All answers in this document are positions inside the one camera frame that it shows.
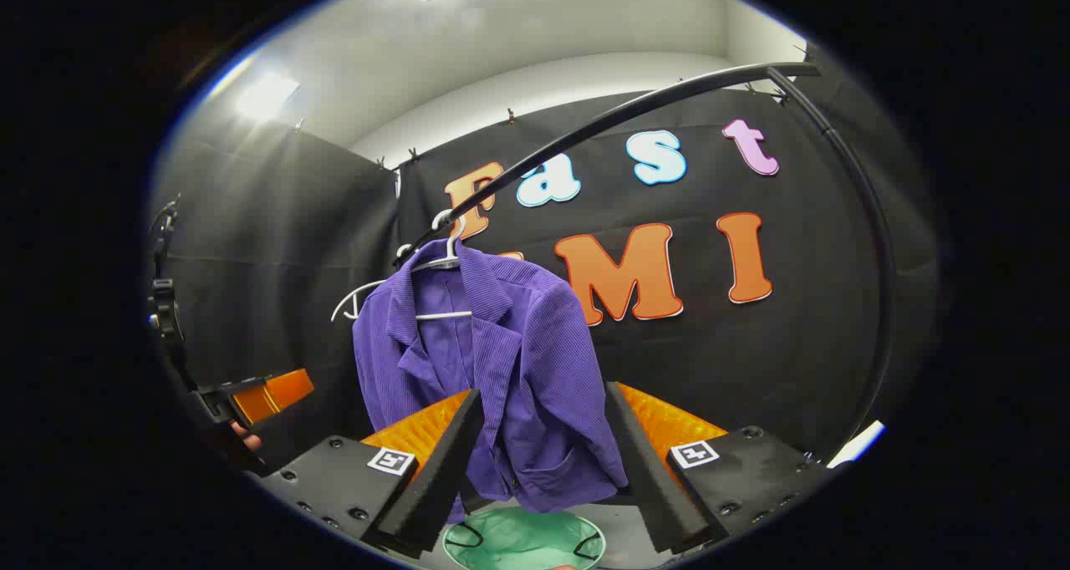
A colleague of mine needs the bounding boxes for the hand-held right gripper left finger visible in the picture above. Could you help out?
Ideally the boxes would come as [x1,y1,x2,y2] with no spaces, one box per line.
[251,389,486,554]

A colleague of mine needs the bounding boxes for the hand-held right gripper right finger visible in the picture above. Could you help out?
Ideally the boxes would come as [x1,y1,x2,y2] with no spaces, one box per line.
[604,380,841,556]

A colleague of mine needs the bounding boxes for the green laundry hamper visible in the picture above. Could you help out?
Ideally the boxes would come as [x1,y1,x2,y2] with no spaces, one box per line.
[441,507,607,570]

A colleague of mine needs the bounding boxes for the purple corduroy jacket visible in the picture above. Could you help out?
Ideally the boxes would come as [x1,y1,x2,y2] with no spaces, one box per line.
[351,237,629,525]

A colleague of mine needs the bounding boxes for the white plastic clothes hanger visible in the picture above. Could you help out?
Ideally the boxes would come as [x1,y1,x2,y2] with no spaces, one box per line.
[331,244,415,322]
[410,209,474,321]

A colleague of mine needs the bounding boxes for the black metal clothes rack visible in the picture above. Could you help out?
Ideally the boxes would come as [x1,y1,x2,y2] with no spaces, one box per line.
[391,62,897,466]

